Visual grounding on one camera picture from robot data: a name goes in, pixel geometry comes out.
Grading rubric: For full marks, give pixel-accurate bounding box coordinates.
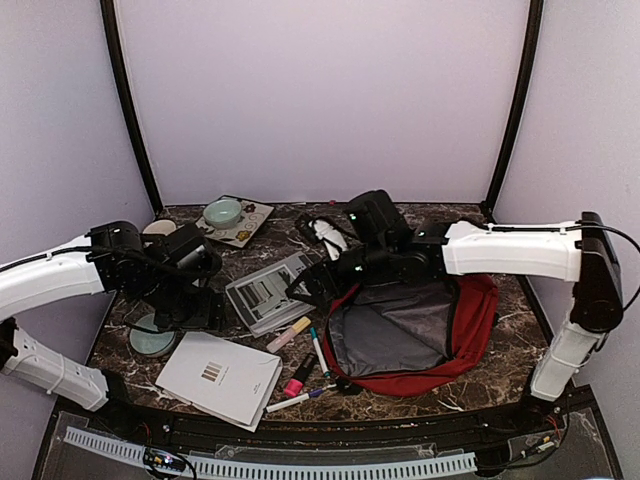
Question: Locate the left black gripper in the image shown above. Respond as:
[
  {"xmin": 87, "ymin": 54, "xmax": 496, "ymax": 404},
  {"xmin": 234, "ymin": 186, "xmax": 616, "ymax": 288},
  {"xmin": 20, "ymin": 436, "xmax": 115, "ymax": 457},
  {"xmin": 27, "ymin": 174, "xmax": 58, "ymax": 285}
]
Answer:
[{"xmin": 138, "ymin": 269, "xmax": 228, "ymax": 332}]

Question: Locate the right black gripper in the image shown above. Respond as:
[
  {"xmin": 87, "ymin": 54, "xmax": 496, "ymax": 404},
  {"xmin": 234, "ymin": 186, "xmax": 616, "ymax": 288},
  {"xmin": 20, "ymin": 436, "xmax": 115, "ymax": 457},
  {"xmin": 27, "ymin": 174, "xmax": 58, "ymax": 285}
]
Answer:
[{"xmin": 286, "ymin": 238, "xmax": 396, "ymax": 308}]

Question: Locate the red student backpack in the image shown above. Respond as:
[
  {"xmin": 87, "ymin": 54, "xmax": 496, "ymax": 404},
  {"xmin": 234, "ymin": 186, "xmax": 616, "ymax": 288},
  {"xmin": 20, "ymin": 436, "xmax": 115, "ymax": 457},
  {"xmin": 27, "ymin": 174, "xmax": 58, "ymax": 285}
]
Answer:
[{"xmin": 322, "ymin": 275, "xmax": 499, "ymax": 397}]

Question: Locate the white notebook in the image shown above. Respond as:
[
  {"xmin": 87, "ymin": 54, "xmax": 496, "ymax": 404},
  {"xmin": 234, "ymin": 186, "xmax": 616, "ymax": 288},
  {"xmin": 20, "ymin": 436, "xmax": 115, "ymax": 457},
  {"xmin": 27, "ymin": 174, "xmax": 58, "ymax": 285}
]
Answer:
[{"xmin": 155, "ymin": 332, "xmax": 283, "ymax": 432}]

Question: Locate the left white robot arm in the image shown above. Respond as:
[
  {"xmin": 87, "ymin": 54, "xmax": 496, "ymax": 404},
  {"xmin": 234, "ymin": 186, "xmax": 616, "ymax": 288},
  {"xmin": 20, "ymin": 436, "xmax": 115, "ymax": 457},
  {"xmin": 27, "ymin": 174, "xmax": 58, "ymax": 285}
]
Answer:
[{"xmin": 1, "ymin": 221, "xmax": 224, "ymax": 436}]

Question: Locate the light green bowl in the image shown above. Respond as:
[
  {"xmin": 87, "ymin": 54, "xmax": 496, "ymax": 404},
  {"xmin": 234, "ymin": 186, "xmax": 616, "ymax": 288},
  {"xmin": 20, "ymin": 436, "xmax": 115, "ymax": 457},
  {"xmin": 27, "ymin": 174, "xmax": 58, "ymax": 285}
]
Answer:
[
  {"xmin": 203, "ymin": 198, "xmax": 242, "ymax": 229},
  {"xmin": 129, "ymin": 314, "xmax": 177, "ymax": 358}
]

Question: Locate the floral square plate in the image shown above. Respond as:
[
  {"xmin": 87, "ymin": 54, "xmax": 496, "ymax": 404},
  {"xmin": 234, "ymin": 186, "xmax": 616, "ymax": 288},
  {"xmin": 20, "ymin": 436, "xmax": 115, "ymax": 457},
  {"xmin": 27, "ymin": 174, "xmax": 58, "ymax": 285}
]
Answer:
[{"xmin": 196, "ymin": 195, "xmax": 275, "ymax": 249}]

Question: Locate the grey interior magazine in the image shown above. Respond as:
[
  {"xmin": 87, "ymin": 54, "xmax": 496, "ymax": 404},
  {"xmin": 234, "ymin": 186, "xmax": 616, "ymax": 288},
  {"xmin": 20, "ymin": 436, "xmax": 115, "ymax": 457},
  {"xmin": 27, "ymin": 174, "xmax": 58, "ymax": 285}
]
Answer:
[{"xmin": 225, "ymin": 253, "xmax": 314, "ymax": 338}]

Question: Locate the pastel pink yellow highlighter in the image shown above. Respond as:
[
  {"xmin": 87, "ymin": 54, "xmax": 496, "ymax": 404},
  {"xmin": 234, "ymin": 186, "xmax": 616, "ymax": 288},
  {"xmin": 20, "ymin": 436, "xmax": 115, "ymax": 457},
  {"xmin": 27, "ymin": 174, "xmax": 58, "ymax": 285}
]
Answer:
[{"xmin": 266, "ymin": 316, "xmax": 311, "ymax": 354}]

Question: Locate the teal capped white marker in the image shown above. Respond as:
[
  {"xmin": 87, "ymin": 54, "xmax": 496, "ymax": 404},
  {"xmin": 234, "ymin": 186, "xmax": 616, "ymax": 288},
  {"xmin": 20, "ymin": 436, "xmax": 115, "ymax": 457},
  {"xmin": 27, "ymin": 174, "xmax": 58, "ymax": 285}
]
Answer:
[{"xmin": 310, "ymin": 327, "xmax": 330, "ymax": 378}]

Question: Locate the purple capped white marker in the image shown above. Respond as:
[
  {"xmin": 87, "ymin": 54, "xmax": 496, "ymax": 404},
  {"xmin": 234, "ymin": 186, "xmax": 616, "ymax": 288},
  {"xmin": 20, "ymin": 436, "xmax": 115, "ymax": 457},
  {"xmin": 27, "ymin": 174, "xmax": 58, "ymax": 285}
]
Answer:
[{"xmin": 265, "ymin": 384, "xmax": 337, "ymax": 413}]

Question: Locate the black pink highlighter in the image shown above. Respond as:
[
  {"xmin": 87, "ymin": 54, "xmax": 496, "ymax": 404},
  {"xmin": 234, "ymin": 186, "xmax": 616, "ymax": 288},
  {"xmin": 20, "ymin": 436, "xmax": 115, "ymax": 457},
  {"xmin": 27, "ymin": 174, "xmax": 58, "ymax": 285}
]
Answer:
[{"xmin": 284, "ymin": 353, "xmax": 318, "ymax": 398}]

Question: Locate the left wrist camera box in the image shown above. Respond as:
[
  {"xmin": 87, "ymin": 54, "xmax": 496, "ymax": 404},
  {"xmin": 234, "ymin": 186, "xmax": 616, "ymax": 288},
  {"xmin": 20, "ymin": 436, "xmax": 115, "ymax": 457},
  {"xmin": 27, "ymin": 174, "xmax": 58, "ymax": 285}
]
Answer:
[{"xmin": 165, "ymin": 223, "xmax": 211, "ymax": 270}]

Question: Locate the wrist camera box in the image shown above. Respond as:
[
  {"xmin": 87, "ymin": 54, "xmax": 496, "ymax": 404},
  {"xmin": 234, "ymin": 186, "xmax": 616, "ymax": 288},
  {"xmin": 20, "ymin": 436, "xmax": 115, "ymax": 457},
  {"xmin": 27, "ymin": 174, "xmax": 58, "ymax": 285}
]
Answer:
[
  {"xmin": 344, "ymin": 189, "xmax": 401, "ymax": 241},
  {"xmin": 165, "ymin": 223, "xmax": 211, "ymax": 270}
]

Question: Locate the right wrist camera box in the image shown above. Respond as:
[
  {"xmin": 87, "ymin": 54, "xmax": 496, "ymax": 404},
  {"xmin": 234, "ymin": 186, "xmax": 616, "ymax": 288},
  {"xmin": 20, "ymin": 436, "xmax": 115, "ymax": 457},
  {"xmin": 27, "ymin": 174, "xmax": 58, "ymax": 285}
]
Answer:
[{"xmin": 344, "ymin": 189, "xmax": 401, "ymax": 241}]

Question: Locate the right black frame post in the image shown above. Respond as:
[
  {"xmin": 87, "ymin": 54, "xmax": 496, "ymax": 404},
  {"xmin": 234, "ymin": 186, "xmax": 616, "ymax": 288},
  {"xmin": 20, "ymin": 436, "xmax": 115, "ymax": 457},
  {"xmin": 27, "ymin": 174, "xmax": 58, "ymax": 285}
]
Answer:
[{"xmin": 480, "ymin": 0, "xmax": 545, "ymax": 218}]

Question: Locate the black frame post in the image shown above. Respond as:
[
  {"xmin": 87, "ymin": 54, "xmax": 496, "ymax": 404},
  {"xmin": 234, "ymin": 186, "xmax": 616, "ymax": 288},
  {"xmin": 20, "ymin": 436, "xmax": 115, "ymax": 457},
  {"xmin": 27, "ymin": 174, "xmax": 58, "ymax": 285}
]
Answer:
[
  {"xmin": 480, "ymin": 0, "xmax": 545, "ymax": 218},
  {"xmin": 99, "ymin": 0, "xmax": 164, "ymax": 215}
]

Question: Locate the white slotted cable duct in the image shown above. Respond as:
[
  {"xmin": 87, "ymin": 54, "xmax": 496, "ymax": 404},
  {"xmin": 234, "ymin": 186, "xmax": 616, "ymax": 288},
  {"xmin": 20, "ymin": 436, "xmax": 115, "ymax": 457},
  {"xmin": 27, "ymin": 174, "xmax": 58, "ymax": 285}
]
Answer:
[{"xmin": 63, "ymin": 427, "xmax": 477, "ymax": 479}]

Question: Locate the black front table rail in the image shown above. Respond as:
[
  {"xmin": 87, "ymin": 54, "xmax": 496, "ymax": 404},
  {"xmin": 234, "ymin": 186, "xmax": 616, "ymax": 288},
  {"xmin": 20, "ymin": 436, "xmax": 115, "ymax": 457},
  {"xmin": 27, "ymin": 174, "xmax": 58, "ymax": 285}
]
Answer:
[{"xmin": 54, "ymin": 389, "xmax": 596, "ymax": 451}]

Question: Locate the left black frame post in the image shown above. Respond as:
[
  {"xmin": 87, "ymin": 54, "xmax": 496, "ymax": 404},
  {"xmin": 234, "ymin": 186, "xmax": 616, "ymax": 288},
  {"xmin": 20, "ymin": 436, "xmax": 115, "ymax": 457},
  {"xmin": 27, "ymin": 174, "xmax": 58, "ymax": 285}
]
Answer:
[{"xmin": 99, "ymin": 0, "xmax": 164, "ymax": 215}]

